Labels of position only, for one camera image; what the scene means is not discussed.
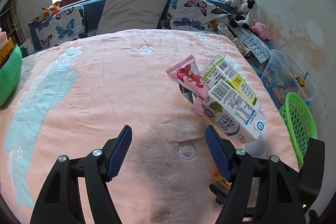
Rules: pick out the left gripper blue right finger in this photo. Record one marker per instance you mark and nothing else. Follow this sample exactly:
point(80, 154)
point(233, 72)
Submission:
point(221, 150)

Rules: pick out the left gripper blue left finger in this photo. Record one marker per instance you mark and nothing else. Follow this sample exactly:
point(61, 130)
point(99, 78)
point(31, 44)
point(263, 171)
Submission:
point(116, 150)

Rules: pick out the white blue milk carton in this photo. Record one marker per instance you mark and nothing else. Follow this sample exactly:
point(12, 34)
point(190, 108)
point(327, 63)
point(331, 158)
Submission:
point(237, 118)

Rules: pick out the yellow green milk carton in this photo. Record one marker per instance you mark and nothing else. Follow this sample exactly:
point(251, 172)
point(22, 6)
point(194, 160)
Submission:
point(225, 68)

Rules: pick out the pink snack wrapper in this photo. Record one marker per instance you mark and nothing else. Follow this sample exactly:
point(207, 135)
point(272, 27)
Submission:
point(187, 74)

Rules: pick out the orange peel scrap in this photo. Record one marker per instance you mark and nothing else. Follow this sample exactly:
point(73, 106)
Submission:
point(217, 177)

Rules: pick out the green plastic basket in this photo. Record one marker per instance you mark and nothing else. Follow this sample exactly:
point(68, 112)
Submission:
point(300, 124)

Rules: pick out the pink quilted blanket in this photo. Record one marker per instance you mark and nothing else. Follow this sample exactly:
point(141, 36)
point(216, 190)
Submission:
point(72, 98)

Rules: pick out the yellow toy truck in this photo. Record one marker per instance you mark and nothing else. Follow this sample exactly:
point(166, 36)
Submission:
point(301, 81)

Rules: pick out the clear plastic toy bin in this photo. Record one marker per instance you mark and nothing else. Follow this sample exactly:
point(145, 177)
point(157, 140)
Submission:
point(278, 80)

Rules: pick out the patterned grey cloth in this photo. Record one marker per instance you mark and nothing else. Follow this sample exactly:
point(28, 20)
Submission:
point(253, 43)

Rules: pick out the beige crumpled clothing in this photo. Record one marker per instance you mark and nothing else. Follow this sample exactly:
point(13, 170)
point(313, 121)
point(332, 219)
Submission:
point(224, 31)

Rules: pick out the pink plush toy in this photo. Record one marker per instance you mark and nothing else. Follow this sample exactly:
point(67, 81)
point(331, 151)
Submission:
point(260, 30)

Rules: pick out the left butterfly pillow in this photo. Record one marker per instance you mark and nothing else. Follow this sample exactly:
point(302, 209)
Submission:
point(67, 25)

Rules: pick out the butterfly pillow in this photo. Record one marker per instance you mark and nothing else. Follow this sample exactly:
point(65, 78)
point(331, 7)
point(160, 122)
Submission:
point(67, 25)
point(193, 15)

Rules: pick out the green round cushion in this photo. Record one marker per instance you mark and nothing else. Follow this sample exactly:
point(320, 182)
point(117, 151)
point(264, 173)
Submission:
point(10, 74)

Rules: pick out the black white cow plush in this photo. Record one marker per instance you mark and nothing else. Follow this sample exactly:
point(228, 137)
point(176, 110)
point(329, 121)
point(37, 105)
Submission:
point(247, 15)

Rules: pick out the grey pillow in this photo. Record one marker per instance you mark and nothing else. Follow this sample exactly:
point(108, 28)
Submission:
point(119, 15)

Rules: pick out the right butterfly pillow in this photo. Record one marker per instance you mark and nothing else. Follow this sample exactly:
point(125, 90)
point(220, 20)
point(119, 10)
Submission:
point(193, 15)

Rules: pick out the grey raccoon plush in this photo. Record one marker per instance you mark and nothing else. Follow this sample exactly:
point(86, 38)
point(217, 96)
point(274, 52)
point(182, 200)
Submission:
point(235, 5)

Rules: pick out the orange fox toy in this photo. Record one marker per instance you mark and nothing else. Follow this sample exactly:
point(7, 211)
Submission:
point(51, 11)

